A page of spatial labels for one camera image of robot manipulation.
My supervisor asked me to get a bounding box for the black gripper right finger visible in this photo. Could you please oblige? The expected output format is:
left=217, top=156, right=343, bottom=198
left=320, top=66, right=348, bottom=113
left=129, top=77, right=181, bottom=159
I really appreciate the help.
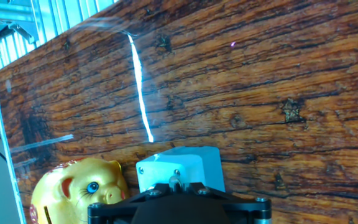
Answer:
left=179, top=182, right=272, bottom=224

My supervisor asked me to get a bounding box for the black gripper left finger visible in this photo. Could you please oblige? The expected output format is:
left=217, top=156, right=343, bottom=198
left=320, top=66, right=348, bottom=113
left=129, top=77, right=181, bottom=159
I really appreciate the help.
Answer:
left=88, top=182, right=180, bottom=224

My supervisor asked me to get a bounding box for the aluminium frame post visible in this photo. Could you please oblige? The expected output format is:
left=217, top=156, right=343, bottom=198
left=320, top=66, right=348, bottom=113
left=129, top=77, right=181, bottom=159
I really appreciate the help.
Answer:
left=0, top=0, right=40, bottom=43

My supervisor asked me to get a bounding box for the white push button box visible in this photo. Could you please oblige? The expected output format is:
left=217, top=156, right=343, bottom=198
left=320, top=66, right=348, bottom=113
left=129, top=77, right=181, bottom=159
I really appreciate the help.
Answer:
left=135, top=146, right=226, bottom=194

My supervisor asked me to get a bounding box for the gold piggy bank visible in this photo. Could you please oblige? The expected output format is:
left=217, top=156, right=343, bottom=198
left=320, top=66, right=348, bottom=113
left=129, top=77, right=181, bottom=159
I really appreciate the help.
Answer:
left=29, top=157, right=130, bottom=224

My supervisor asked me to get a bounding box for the wood grain table mat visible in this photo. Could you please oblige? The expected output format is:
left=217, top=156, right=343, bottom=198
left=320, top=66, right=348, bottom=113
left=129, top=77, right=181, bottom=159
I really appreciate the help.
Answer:
left=0, top=0, right=358, bottom=224

